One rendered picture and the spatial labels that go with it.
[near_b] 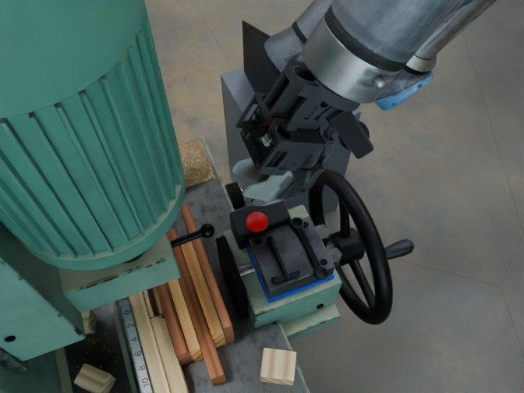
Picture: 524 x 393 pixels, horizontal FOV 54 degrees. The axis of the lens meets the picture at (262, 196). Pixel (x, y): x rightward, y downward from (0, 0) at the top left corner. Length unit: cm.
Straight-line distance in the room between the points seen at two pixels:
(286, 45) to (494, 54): 145
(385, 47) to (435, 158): 167
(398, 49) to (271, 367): 45
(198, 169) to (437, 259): 120
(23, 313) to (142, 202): 20
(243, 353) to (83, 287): 25
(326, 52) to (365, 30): 4
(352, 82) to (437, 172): 162
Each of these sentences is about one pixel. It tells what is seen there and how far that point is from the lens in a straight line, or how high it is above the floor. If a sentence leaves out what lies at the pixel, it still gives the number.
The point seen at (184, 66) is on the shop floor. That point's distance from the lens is 236.
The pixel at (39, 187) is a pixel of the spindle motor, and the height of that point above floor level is 134.
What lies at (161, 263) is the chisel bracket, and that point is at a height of 106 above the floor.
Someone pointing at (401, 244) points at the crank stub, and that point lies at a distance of 84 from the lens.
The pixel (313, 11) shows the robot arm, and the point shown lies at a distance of 134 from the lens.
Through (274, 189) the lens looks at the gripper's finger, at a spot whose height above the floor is 113.
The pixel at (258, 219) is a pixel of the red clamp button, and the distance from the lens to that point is 70.
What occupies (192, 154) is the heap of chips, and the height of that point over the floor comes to 93.
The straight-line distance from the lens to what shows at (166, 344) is 74.
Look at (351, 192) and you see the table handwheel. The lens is 82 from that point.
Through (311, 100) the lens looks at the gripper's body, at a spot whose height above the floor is 126.
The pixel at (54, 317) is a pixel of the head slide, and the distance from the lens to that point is 62.
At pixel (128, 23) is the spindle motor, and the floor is 143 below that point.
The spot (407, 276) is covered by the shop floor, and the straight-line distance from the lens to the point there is 184.
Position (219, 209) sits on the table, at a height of 90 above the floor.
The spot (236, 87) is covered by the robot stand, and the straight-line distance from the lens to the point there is 150.
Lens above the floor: 164
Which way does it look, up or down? 59 degrees down
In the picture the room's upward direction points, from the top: straight up
